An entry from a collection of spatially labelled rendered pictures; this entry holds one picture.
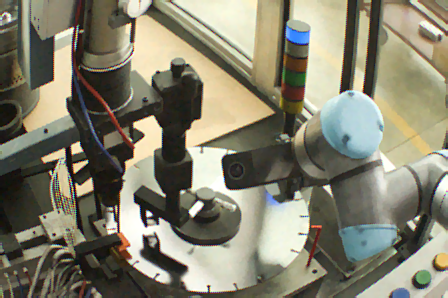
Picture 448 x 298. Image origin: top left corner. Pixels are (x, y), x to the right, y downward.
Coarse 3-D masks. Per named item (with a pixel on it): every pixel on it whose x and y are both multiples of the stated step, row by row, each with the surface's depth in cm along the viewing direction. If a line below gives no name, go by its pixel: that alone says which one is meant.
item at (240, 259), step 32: (128, 192) 114; (160, 192) 115; (224, 192) 116; (256, 192) 116; (128, 224) 109; (160, 224) 109; (256, 224) 111; (288, 224) 111; (128, 256) 103; (160, 256) 104; (192, 256) 105; (224, 256) 105; (256, 256) 105; (288, 256) 106; (192, 288) 99; (224, 288) 100
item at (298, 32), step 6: (288, 24) 119; (294, 24) 119; (300, 24) 119; (306, 24) 119; (288, 30) 119; (294, 30) 117; (300, 30) 117; (306, 30) 118; (288, 36) 119; (294, 36) 118; (300, 36) 118; (306, 36) 118; (294, 42) 119; (300, 42) 119; (306, 42) 119
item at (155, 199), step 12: (144, 192) 104; (156, 192) 104; (180, 192) 99; (144, 204) 103; (156, 204) 102; (168, 204) 100; (180, 204) 100; (144, 216) 104; (156, 216) 105; (168, 216) 101; (180, 216) 101
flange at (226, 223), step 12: (216, 192) 115; (192, 204) 110; (204, 216) 108; (216, 216) 109; (228, 216) 110; (240, 216) 111; (180, 228) 108; (192, 228) 108; (204, 228) 108; (216, 228) 108; (228, 228) 109; (192, 240) 107; (204, 240) 107; (216, 240) 107
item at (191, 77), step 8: (184, 80) 82; (192, 80) 82; (184, 88) 83; (192, 88) 83; (184, 96) 84; (192, 96) 84; (184, 104) 85; (192, 104) 85; (184, 112) 86; (192, 112) 86; (184, 120) 86; (184, 128) 87
